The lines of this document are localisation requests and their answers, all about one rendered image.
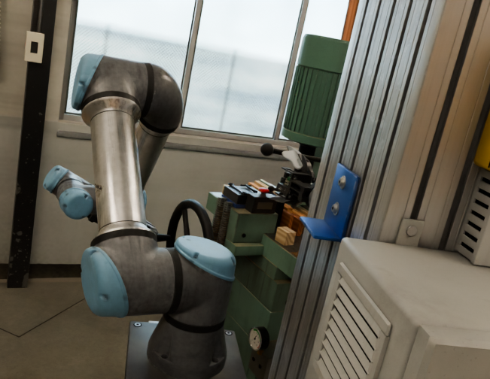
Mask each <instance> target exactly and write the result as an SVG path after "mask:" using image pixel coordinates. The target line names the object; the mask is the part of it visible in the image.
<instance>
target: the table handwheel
mask: <svg viewBox="0 0 490 379"><path fill-rule="evenodd" d="M188 208H190V209H192V210H194V211H195V213H196V215H197V216H198V218H199V221H200V224H201V227H202V233H203V237H204V238H206V239H208V240H211V241H215V240H214V234H213V229H212V224H211V221H210V219H209V216H208V214H207V212H206V210H205V208H204V207H203V206H202V205H201V204H200V203H199V202H198V201H196V200H194V199H185V200H184V201H182V202H180V203H179V204H178V206H177V207H176V208H175V210H174V211H173V213H172V216H171V219H170V221H169V226H168V230H167V235H171V240H170V241H166V247H175V246H174V243H175V236H176V232H177V228H178V223H179V220H180V219H181V216H182V217H183V224H184V236H185V235H190V229H189V223H188V214H187V209H188Z"/></svg>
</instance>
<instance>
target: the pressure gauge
mask: <svg viewBox="0 0 490 379"><path fill-rule="evenodd" d="M257 334H258V335H257ZM256 336H257V337H256ZM255 337H256V340H254V338H255ZM248 340H249V344H250V345H251V348H252V349H253V350H255V351H257V354H259V355H262V352H263V351H264V350H265V349H267V348H268V346H269V333H268V331H267V329H266V328H265V327H264V326H258V327H252V328H251V329H250V331H249V334H248Z"/></svg>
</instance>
